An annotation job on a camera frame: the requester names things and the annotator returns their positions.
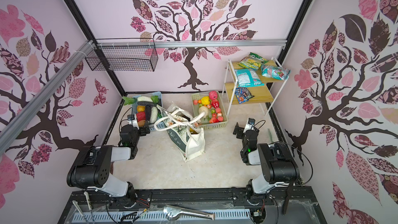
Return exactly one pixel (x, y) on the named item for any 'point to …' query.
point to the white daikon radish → (154, 115)
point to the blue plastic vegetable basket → (158, 95)
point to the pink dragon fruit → (213, 95)
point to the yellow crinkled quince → (205, 100)
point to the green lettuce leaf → (128, 100)
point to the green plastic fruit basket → (209, 109)
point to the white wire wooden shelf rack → (266, 95)
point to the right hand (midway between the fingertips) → (245, 123)
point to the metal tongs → (172, 212)
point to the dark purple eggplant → (147, 112)
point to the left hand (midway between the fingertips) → (141, 122)
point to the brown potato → (141, 123)
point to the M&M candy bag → (243, 94)
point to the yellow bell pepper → (141, 108)
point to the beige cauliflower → (203, 109)
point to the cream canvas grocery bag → (185, 129)
